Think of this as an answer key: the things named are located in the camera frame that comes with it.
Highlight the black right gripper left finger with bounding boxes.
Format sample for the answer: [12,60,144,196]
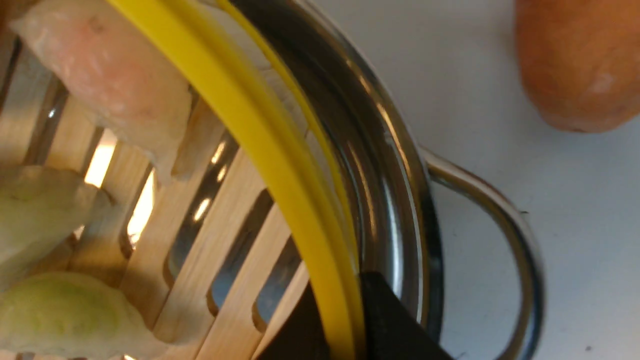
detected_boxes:
[258,285,330,360]

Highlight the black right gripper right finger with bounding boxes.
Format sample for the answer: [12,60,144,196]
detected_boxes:
[359,271,451,360]

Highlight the yellow bamboo steamer basket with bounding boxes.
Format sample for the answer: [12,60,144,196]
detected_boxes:
[1,0,367,360]

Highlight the stainless steel pot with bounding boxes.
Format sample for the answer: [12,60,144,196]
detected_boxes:
[165,0,546,360]

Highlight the pale green dumpling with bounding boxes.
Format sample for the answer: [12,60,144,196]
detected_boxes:
[0,272,170,360]

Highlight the pale white dumpling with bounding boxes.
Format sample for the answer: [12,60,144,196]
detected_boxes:
[0,165,113,290]

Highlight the brown plastic potato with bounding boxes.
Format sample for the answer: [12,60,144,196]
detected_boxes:
[514,0,640,133]

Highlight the pink dumpling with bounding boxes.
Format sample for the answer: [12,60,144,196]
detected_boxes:
[9,0,194,182]

